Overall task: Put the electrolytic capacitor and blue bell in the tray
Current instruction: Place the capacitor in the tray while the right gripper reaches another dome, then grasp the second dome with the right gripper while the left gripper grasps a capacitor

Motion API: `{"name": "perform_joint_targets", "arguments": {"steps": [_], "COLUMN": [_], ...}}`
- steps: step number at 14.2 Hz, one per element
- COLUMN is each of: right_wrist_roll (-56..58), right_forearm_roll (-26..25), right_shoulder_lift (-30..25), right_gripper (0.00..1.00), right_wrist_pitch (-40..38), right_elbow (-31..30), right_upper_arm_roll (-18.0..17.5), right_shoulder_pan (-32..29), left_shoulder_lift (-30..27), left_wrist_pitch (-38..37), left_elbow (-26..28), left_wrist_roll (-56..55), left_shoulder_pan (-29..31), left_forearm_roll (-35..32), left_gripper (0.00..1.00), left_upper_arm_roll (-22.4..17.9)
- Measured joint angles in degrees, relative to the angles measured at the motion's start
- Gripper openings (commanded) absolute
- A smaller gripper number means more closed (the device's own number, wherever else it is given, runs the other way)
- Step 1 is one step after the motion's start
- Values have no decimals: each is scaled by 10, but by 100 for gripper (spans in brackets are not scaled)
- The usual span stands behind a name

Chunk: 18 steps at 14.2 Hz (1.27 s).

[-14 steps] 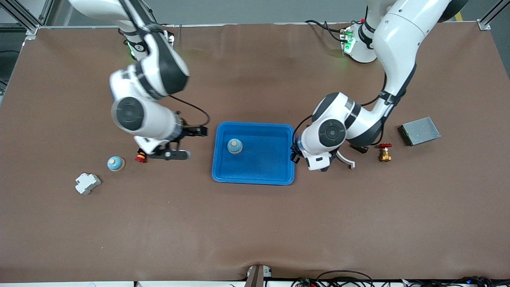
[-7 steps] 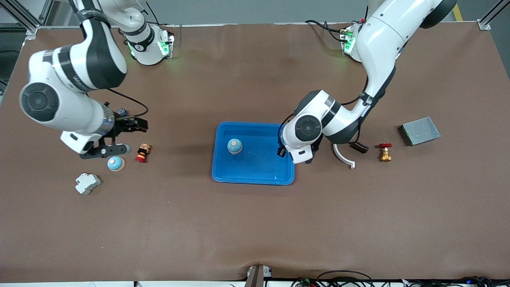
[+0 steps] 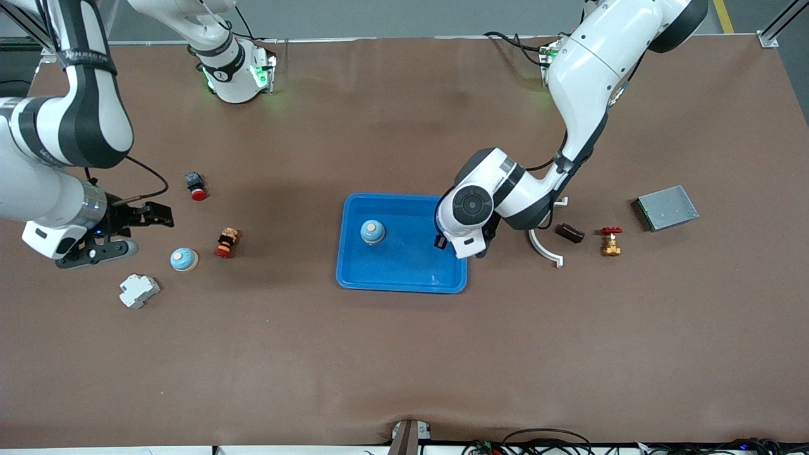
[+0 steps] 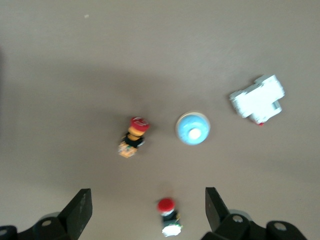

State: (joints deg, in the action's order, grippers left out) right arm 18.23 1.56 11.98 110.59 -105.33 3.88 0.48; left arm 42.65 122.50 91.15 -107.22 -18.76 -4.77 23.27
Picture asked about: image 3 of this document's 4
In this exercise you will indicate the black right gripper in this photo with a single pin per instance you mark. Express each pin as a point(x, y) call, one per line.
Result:
point(121, 217)

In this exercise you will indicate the blue desk bell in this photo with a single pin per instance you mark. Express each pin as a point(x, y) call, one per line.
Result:
point(183, 260)
point(372, 232)

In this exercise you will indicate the brown electrolytic capacitor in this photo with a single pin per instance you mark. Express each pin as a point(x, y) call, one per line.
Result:
point(569, 232)

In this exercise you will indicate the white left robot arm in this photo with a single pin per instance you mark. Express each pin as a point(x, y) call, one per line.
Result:
point(588, 63)

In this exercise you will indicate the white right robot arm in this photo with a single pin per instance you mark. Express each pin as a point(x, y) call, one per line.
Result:
point(38, 189)

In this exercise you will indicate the blue plastic tray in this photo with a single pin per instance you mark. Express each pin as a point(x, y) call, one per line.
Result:
point(404, 265)

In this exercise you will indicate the red emergency stop button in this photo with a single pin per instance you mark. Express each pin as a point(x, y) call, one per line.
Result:
point(197, 186)

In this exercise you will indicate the white circuit breaker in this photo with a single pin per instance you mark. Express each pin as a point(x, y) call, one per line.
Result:
point(139, 291)

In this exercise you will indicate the white curved pipe clamp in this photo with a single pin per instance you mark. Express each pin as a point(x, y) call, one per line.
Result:
point(543, 253)

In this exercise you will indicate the brass valve red handwheel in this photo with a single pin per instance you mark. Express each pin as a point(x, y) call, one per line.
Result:
point(610, 244)

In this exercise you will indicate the grey metal power supply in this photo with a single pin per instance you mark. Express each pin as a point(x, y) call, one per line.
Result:
point(667, 208)

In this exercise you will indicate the red yellow push button switch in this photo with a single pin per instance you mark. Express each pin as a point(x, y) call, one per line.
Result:
point(225, 243)

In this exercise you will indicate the aluminium frame profile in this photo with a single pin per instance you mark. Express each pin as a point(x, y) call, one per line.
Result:
point(54, 45)

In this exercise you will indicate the metal bracket post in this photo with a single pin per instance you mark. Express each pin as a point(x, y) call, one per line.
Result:
point(407, 437)

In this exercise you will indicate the aluminium frame post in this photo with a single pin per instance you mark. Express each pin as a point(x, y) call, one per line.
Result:
point(768, 39)

